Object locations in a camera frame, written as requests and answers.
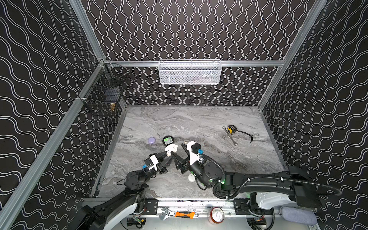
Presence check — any orange handled tool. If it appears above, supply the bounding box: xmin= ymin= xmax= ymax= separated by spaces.
xmin=174 ymin=212 xmax=199 ymax=219

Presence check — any black round digital timer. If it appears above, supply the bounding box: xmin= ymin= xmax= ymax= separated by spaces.
xmin=162 ymin=135 xmax=174 ymax=147

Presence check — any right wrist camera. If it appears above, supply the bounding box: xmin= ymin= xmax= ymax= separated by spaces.
xmin=186 ymin=141 xmax=203 ymax=166

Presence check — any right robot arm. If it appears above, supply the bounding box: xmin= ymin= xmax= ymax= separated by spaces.
xmin=172 ymin=142 xmax=342 ymax=210

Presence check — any grey cloth roll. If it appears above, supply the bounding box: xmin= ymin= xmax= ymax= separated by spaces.
xmin=280 ymin=207 xmax=317 ymax=226

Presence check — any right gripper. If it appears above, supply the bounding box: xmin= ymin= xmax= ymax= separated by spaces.
xmin=172 ymin=143 xmax=212 ymax=191

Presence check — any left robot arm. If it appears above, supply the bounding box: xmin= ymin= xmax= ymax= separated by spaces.
xmin=68 ymin=151 xmax=173 ymax=230

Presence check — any white round earbud case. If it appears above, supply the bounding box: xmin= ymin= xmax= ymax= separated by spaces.
xmin=188 ymin=174 xmax=196 ymax=182

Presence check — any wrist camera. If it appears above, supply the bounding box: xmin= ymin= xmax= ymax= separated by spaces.
xmin=142 ymin=154 xmax=159 ymax=173
xmin=186 ymin=141 xmax=203 ymax=166

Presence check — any silver combination wrench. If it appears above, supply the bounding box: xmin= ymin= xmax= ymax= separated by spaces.
xmin=222 ymin=126 xmax=238 ymax=146

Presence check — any adjustable wrench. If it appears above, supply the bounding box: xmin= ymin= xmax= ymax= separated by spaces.
xmin=159 ymin=208 xmax=176 ymax=221

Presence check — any purple earbud charging case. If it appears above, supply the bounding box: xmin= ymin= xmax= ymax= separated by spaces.
xmin=148 ymin=137 xmax=156 ymax=144

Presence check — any yellow black tape measure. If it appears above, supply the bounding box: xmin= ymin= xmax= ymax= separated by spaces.
xmin=227 ymin=125 xmax=253 ymax=143

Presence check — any white wire mesh basket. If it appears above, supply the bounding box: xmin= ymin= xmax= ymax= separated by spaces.
xmin=158 ymin=59 xmax=222 ymax=85

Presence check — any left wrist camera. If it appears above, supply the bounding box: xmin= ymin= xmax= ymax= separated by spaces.
xmin=142 ymin=154 xmax=159 ymax=173

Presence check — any soda can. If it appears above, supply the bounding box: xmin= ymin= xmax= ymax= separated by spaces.
xmin=208 ymin=207 xmax=225 ymax=224

